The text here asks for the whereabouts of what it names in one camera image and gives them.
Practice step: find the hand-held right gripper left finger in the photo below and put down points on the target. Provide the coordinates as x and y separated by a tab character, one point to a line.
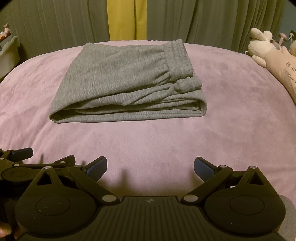
98	165

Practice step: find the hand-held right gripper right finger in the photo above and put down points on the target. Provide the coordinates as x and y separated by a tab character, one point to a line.
203	167

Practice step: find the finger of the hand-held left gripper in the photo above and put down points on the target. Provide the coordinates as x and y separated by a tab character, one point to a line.
22	153
66	160

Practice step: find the grey pants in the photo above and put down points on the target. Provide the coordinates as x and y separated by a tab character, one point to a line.
120	78

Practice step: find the person's left hand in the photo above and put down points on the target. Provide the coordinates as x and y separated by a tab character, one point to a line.
5	229

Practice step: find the purple blanket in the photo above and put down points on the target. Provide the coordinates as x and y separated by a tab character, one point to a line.
148	143

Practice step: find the pink and white plush toy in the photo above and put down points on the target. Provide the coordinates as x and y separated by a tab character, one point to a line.
272	62

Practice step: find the grey curtain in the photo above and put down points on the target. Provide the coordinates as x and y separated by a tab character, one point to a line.
57	25

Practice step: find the yellow curtain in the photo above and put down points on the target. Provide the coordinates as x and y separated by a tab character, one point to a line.
126	19

